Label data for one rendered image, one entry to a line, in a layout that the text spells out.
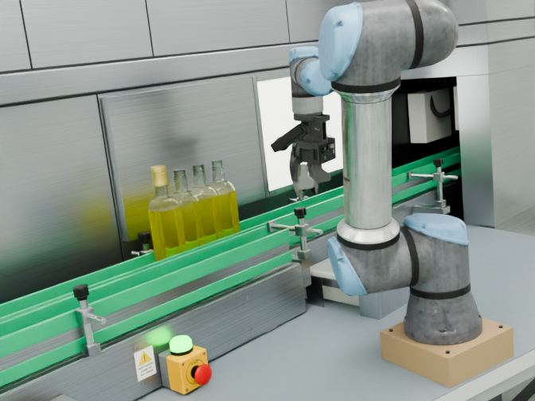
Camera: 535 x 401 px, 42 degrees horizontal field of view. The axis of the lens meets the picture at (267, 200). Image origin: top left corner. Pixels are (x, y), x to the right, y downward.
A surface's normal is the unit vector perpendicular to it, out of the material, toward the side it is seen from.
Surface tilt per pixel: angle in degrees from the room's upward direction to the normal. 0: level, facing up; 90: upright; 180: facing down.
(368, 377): 0
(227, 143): 90
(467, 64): 90
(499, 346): 90
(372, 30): 79
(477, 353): 90
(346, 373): 0
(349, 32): 73
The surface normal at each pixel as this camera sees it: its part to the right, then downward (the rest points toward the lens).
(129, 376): 0.72, 0.07
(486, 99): -0.69, 0.22
